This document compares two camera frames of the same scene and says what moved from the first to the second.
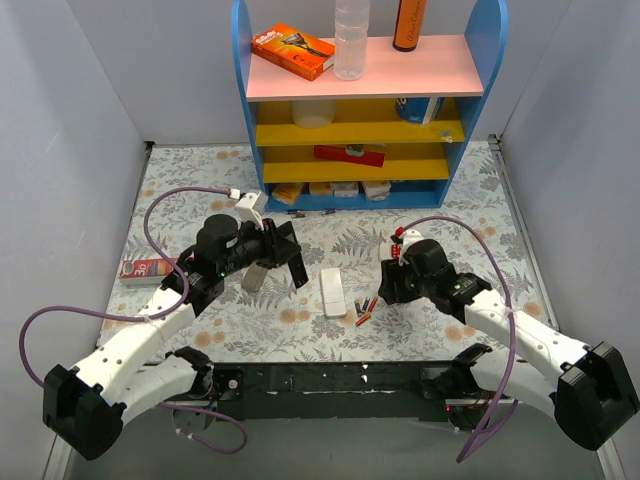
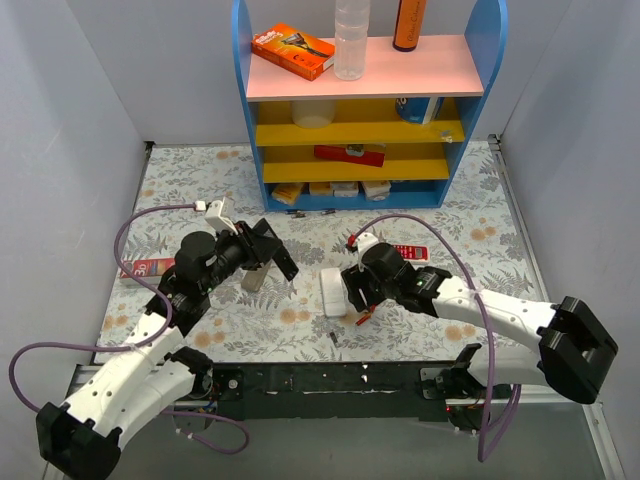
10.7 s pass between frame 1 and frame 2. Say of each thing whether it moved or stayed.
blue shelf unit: stayed
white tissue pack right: stayed
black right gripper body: moved
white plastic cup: stayed
